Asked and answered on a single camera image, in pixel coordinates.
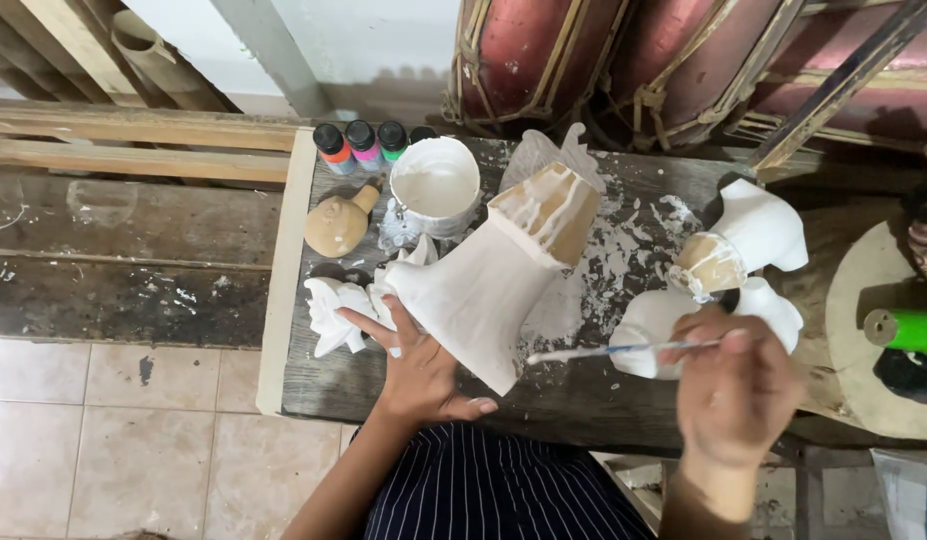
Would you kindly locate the person's right hand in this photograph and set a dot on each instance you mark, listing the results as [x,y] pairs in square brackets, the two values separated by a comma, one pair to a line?
[741,397]

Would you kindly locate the person's left hand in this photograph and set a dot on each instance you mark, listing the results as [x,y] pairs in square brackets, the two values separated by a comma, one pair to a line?
[422,375]

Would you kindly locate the person's right fingers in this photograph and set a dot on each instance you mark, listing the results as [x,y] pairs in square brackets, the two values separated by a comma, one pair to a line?
[707,334]

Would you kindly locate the thin paintbrush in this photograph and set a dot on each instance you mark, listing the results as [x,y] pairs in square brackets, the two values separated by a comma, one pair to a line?
[606,350]

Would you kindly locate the large white painted wooden torso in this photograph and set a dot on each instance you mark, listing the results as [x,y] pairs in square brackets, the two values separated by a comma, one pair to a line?
[478,292]

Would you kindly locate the small white painted torso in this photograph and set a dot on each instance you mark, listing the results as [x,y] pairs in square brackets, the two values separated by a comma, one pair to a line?
[647,322]

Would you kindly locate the small white torso bare base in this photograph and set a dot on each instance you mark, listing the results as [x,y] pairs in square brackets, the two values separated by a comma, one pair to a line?
[756,229]

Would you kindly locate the round wooden board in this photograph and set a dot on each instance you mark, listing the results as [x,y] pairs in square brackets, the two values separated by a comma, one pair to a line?
[857,375]

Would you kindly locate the green tube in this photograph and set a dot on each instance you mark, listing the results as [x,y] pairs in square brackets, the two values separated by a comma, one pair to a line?
[910,331]

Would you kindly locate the black round object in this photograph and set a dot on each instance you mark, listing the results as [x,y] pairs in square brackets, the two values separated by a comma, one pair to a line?
[910,375]

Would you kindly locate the clear plastic bag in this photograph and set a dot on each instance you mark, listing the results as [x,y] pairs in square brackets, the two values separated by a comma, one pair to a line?
[534,154]

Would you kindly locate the white sack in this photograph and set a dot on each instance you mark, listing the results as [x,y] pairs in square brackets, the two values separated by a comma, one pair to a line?
[910,495]

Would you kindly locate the navy striped apron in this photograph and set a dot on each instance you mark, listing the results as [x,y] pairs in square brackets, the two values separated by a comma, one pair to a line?
[493,487]

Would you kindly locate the dark wooden slat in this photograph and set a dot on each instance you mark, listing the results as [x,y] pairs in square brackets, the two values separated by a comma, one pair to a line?
[838,82]

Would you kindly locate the white paint bucket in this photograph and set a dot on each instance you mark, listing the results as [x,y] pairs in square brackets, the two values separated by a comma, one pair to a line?
[435,187]

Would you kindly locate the black capped paint bottle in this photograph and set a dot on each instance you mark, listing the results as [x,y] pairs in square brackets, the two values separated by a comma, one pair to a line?
[423,134]

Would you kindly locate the green paint bottle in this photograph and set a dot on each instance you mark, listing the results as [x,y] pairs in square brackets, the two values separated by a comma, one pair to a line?
[393,142]

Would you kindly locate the white carved ornament piece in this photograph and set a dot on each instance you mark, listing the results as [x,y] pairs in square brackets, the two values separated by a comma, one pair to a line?
[332,311]

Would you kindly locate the unpainted wooden head carving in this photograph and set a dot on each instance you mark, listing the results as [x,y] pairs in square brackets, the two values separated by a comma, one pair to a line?
[336,225]

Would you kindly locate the pink paint bottle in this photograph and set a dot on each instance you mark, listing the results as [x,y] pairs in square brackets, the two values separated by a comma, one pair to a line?
[364,146]

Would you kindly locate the orange paint bottle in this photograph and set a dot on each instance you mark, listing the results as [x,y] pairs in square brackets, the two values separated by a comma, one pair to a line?
[334,150]

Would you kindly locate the dark wooden bench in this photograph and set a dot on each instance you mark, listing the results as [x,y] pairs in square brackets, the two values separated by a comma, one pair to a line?
[125,262]

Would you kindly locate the light wooden planks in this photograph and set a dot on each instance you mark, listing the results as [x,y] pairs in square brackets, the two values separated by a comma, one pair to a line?
[133,142]

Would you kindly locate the bamboo tube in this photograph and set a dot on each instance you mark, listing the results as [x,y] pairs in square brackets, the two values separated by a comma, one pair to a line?
[152,56]

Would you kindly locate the leaning wooden beams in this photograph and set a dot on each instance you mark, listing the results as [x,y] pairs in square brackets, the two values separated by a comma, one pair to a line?
[50,49]

